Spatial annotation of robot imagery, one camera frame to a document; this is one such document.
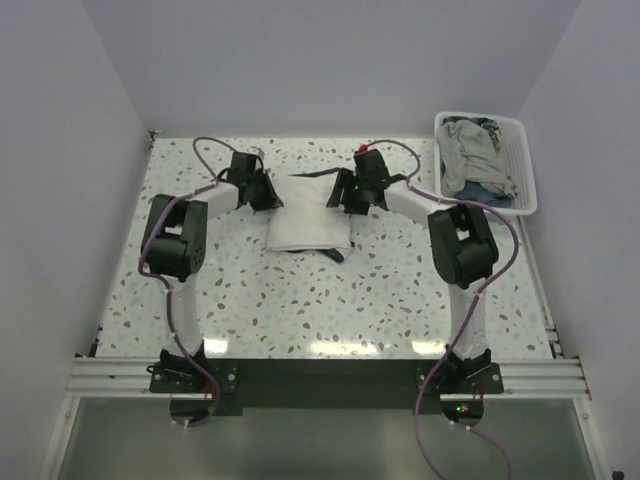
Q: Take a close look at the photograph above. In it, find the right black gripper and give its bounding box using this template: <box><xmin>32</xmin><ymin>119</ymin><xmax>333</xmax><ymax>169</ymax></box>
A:
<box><xmin>326</xmin><ymin>167</ymin><xmax>370</xmax><ymax>216</ymax></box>

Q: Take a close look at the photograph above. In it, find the white motorcycle print tank top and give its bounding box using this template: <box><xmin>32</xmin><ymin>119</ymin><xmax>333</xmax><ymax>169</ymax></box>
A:
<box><xmin>266</xmin><ymin>169</ymin><xmax>354</xmax><ymax>263</ymax></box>

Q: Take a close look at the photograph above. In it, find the grey tank top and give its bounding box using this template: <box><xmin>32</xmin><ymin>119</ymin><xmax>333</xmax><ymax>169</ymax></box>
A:
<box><xmin>436</xmin><ymin>119</ymin><xmax>519</xmax><ymax>199</ymax></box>

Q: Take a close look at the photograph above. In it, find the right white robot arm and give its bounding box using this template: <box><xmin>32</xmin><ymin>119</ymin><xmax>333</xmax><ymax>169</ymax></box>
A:
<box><xmin>327</xmin><ymin>149</ymin><xmax>499</xmax><ymax>393</ymax></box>

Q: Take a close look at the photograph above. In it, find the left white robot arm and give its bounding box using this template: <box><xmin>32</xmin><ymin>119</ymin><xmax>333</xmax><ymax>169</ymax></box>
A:
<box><xmin>138</xmin><ymin>152</ymin><xmax>284</xmax><ymax>392</ymax></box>

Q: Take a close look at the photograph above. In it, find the blue garment in basket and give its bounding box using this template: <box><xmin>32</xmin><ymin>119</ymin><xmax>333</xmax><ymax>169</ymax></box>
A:
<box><xmin>442</xmin><ymin>116</ymin><xmax>516</xmax><ymax>208</ymax></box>

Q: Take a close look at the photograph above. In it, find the white plastic laundry basket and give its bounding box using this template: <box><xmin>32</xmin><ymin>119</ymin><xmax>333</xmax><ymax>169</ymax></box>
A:
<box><xmin>434</xmin><ymin>111</ymin><xmax>538</xmax><ymax>216</ymax></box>

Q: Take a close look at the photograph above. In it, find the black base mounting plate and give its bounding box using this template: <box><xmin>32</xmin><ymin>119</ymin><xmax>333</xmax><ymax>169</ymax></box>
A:
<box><xmin>147</xmin><ymin>351</ymin><xmax>505</xmax><ymax>420</ymax></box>

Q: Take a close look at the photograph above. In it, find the aluminium frame rail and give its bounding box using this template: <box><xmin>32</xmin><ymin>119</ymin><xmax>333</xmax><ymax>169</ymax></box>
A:
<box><xmin>62</xmin><ymin>319</ymin><xmax>594</xmax><ymax>401</ymax></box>

